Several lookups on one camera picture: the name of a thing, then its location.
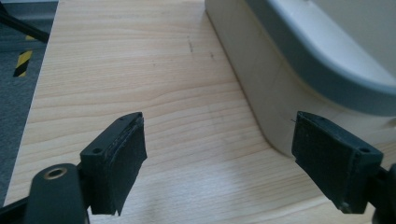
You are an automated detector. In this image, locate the cream and grey appliance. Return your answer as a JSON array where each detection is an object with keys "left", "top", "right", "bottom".
[{"left": 204, "top": 0, "right": 396, "bottom": 159}]

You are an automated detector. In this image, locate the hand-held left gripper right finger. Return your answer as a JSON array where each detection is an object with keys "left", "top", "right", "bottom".
[{"left": 290, "top": 110, "right": 385, "bottom": 215}]

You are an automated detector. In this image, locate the black metal stand leg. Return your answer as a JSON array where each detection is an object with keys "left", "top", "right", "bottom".
[{"left": 0, "top": 3, "right": 50, "bottom": 44}]

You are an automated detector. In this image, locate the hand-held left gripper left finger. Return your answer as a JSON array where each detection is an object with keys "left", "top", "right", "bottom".
[{"left": 79, "top": 111, "right": 148, "bottom": 217}]

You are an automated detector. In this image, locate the yellow and black floor tape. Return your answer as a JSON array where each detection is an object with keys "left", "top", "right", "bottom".
[{"left": 12, "top": 35, "right": 35, "bottom": 78}]

